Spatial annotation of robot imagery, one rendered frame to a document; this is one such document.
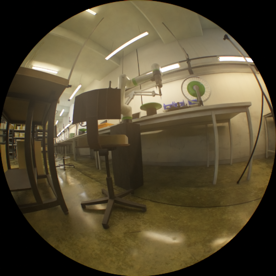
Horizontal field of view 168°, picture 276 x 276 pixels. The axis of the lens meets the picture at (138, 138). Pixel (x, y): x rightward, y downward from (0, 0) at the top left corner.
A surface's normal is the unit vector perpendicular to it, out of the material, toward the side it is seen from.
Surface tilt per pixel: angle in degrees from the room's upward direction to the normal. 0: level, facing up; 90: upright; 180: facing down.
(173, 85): 90
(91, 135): 99
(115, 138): 90
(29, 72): 90
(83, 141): 90
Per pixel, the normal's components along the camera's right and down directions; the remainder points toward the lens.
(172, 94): -0.56, -0.01
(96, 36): 0.07, 1.00
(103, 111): 0.15, -0.07
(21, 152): 0.87, -0.08
